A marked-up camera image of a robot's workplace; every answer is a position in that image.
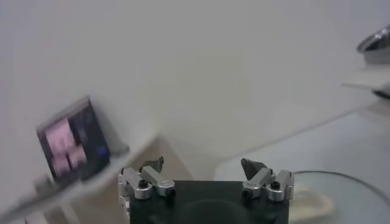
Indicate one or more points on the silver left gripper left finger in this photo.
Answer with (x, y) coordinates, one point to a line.
(152, 178)

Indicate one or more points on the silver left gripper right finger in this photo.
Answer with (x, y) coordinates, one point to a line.
(262, 178)

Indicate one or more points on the stainless steel steamer basket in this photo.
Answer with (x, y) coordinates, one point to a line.
(377, 51)

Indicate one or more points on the white side desk with laptop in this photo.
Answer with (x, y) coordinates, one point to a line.
(91, 182)

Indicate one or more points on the black laptop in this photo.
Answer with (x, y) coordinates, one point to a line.
(79, 143)

